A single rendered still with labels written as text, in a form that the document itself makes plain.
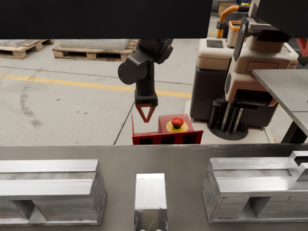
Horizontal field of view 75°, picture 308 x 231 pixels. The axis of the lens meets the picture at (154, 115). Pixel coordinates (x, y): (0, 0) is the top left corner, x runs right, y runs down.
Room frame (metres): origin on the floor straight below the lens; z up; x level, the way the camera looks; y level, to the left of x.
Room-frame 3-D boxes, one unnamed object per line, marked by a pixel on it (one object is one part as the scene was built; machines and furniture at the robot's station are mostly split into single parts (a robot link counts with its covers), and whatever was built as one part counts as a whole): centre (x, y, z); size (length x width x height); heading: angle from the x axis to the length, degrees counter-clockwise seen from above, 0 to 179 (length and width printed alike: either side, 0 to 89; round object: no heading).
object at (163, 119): (0.48, -0.03, 0.75); 0.20 x 0.16 x 0.18; 97
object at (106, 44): (3.27, 0.89, 0.20); 1.01 x 0.63 x 0.12; 82
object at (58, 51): (3.27, 0.88, 0.07); 1.20 x 0.81 x 0.14; 82
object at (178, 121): (0.49, -0.08, 0.79); 0.04 x 0.04 x 0.04
